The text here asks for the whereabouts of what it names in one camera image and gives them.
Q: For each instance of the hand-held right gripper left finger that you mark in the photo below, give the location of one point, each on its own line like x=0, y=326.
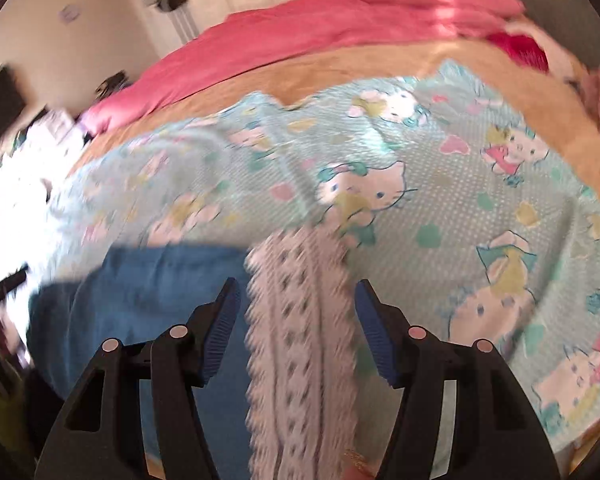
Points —
x=221, y=330

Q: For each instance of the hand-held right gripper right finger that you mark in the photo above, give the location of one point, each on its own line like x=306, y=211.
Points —
x=375, y=330

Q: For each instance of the cartoon cat printed blanket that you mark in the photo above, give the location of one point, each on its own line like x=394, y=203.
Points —
x=430, y=200

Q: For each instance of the tan bed sheet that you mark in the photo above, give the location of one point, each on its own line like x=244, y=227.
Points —
x=380, y=66

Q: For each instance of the pink blanket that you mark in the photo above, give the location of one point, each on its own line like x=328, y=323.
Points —
x=305, y=40

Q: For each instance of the white door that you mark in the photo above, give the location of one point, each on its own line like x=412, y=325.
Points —
x=180, y=25

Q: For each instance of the red cloth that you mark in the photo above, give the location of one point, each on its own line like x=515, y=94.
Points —
x=520, y=51

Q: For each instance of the black television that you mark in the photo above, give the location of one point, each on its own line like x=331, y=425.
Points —
x=0, y=100

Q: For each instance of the small round wall item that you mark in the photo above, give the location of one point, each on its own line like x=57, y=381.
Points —
x=71, y=13

